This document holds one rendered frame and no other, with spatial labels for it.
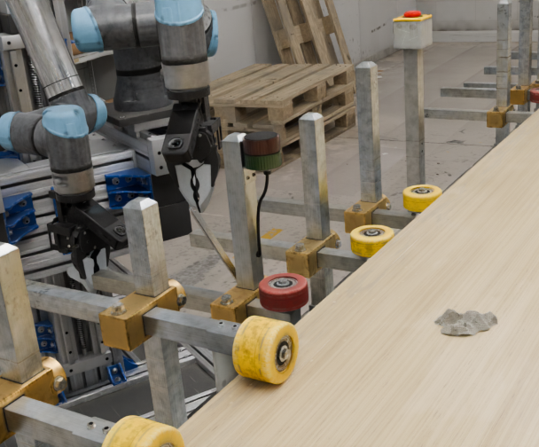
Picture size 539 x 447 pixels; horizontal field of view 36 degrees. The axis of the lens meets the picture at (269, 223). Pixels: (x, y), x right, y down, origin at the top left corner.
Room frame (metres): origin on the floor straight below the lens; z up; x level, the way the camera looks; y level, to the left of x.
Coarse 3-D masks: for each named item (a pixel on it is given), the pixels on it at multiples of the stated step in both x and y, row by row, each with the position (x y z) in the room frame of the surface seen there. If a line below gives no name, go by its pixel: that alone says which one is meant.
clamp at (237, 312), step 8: (232, 288) 1.29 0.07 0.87; (240, 288) 1.28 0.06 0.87; (256, 288) 1.28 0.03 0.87; (232, 296) 1.25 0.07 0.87; (240, 296) 1.25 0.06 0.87; (248, 296) 1.25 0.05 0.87; (256, 296) 1.26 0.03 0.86; (216, 304) 1.23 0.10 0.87; (232, 304) 1.22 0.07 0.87; (240, 304) 1.22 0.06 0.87; (216, 312) 1.23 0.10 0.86; (224, 312) 1.22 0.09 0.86; (232, 312) 1.21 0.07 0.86; (240, 312) 1.22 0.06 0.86; (232, 320) 1.21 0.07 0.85; (240, 320) 1.22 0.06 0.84
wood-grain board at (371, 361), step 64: (448, 192) 1.60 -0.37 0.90; (512, 192) 1.56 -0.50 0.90; (384, 256) 1.30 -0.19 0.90; (448, 256) 1.27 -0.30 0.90; (512, 256) 1.25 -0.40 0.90; (320, 320) 1.08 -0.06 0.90; (384, 320) 1.06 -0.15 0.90; (512, 320) 1.03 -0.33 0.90; (256, 384) 0.92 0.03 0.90; (320, 384) 0.91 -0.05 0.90; (384, 384) 0.89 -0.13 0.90; (448, 384) 0.88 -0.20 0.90; (512, 384) 0.87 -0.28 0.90
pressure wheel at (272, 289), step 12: (276, 276) 1.24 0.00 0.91; (288, 276) 1.23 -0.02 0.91; (300, 276) 1.23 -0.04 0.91; (264, 288) 1.19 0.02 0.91; (276, 288) 1.19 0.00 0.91; (288, 288) 1.19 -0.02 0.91; (300, 288) 1.18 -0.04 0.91; (264, 300) 1.19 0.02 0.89; (276, 300) 1.18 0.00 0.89; (288, 300) 1.17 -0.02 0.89; (300, 300) 1.18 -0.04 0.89
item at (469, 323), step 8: (448, 312) 1.04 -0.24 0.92; (456, 312) 1.04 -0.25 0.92; (472, 312) 1.04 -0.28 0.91; (488, 312) 1.03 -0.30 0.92; (440, 320) 1.04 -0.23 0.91; (448, 320) 1.03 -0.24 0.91; (456, 320) 1.03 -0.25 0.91; (464, 320) 1.02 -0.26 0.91; (472, 320) 1.02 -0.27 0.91; (480, 320) 1.01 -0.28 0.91; (488, 320) 1.02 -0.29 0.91; (496, 320) 1.02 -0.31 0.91; (448, 328) 1.01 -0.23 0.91; (456, 328) 1.00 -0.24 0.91; (464, 328) 1.00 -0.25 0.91; (472, 328) 1.00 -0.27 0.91; (480, 328) 1.01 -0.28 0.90
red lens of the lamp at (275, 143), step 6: (276, 138) 1.25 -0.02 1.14; (246, 144) 1.25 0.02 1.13; (252, 144) 1.24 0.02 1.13; (258, 144) 1.24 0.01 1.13; (264, 144) 1.24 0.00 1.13; (270, 144) 1.24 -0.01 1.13; (276, 144) 1.25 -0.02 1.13; (246, 150) 1.25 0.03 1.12; (252, 150) 1.24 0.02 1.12; (258, 150) 1.24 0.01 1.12; (264, 150) 1.24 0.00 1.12; (270, 150) 1.24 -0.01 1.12; (276, 150) 1.25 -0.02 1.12
